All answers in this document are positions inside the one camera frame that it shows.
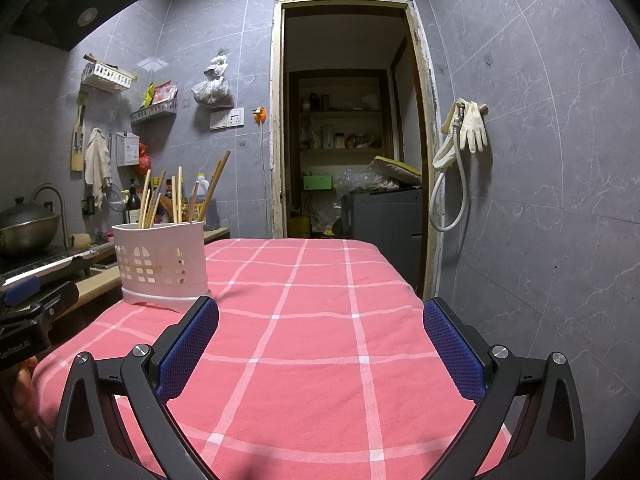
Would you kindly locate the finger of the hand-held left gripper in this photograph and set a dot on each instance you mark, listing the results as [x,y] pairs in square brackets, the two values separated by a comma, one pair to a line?
[20,291]
[55,300]

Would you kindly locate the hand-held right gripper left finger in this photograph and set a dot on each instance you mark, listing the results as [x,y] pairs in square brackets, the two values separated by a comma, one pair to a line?
[190,350]

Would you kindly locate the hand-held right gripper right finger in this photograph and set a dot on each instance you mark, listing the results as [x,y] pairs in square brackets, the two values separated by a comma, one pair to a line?
[452,350]

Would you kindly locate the white plastic chopstick holder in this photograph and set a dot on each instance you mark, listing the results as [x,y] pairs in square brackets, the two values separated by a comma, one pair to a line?
[195,260]

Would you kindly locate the bunch of wooden chopsticks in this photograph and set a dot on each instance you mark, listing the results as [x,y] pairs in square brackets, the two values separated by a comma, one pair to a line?
[219,176]

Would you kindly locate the person's left hand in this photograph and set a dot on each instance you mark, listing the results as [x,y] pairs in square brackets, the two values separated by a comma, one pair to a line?
[25,390]

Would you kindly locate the black induction cooker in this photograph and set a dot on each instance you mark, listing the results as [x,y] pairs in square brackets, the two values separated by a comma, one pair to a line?
[45,265]

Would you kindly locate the dark metal wok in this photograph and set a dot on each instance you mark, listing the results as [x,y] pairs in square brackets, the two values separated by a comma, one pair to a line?
[30,237]

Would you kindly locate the beige scrub sponge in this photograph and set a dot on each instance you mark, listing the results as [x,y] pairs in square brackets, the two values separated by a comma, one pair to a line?
[80,241]

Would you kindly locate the curved metal faucet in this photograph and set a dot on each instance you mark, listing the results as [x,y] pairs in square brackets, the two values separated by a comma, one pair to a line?
[64,220]

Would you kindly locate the dark wok lid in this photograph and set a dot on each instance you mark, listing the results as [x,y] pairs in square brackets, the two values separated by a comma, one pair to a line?
[25,210]

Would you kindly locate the pink sponge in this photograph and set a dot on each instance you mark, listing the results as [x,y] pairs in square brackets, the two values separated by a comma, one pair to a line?
[106,236]

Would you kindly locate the metal strainer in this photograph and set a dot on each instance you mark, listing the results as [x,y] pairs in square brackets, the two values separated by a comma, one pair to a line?
[114,197]

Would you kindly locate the pink checked tablecloth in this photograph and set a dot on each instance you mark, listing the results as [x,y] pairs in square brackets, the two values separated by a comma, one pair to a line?
[310,350]

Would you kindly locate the dark bottle white label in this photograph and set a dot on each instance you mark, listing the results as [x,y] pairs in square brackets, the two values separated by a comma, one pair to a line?
[132,202]

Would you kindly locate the large oil jug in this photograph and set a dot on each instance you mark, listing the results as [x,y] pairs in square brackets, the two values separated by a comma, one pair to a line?
[211,212]

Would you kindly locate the white dish towel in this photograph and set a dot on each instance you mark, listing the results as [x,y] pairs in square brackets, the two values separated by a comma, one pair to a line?
[96,165]

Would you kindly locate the dark grey cabinet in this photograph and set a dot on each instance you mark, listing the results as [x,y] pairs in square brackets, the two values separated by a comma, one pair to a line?
[385,220]

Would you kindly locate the yellow container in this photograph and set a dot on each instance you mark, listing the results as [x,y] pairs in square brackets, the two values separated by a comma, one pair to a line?
[300,227]

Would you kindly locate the red plastic bag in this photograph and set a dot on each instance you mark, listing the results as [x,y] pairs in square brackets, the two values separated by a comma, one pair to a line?
[144,160]

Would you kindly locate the yellow edged cushion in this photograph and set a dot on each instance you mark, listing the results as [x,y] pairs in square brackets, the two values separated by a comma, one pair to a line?
[395,170]

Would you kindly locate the crumpled clear plastic wrap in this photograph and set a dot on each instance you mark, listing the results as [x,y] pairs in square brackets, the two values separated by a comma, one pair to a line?
[355,182]

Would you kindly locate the green box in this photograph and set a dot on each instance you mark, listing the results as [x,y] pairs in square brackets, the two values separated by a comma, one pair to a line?
[317,182]

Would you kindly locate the yellow green packet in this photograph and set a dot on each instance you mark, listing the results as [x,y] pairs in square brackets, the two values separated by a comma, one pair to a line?
[147,96]

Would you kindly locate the red snack packet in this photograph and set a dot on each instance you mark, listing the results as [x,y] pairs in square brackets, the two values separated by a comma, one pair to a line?
[165,92]

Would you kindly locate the clear hanging plastic bag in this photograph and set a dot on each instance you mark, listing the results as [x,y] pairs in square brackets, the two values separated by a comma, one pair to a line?
[212,90]

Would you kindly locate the wooden shelf unit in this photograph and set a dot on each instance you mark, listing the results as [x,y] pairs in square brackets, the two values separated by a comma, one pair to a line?
[345,111]

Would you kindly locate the black range hood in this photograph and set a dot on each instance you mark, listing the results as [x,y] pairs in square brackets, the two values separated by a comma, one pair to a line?
[60,5]

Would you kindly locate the black wall socket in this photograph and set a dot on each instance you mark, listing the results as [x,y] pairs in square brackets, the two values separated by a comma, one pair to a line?
[87,207]

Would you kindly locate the white perforated wall box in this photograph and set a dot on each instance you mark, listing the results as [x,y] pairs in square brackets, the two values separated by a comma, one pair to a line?
[128,150]

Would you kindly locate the grey wall rack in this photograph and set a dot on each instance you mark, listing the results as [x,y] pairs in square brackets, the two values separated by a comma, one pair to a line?
[155,113]

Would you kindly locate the white wall basket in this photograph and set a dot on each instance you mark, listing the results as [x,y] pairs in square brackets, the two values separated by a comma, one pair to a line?
[107,79]

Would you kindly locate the white wall switch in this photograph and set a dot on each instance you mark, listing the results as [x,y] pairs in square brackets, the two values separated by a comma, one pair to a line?
[219,120]

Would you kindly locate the metal wall tap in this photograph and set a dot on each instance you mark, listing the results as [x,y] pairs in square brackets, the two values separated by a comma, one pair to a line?
[459,115]

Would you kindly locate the white wall socket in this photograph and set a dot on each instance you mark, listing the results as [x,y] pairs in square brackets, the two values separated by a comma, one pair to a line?
[236,118]

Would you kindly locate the orange wall plug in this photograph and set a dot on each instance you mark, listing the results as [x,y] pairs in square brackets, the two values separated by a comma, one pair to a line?
[259,115]

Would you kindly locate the worn wooden door frame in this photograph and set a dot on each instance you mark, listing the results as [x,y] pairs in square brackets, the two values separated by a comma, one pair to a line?
[276,110]

